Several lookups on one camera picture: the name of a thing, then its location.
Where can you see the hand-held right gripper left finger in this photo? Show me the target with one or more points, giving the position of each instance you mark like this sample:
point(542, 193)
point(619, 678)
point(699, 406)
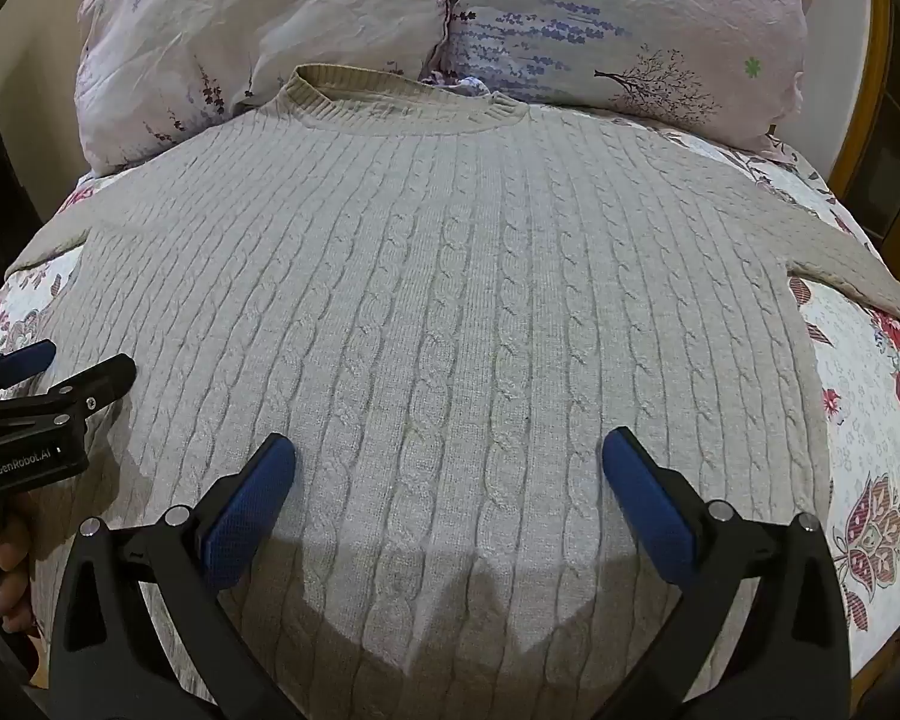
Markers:
point(247, 510)

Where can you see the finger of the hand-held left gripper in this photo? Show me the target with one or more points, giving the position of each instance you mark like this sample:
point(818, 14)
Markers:
point(97, 382)
point(19, 361)

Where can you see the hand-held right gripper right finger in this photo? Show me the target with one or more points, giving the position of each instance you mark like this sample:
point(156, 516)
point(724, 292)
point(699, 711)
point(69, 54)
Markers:
point(649, 506)

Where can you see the person's left hand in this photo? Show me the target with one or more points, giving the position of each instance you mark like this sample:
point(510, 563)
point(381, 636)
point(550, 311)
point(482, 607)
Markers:
point(11, 562)

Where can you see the floral bed sheet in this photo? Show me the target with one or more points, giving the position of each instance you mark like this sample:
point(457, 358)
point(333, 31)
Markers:
point(866, 427)

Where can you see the pink floral pillow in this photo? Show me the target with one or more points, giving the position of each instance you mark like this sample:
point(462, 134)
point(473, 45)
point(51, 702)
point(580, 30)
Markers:
point(255, 37)
point(630, 30)

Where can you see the wooden headboard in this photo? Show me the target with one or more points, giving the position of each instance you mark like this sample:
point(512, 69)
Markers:
point(866, 90)

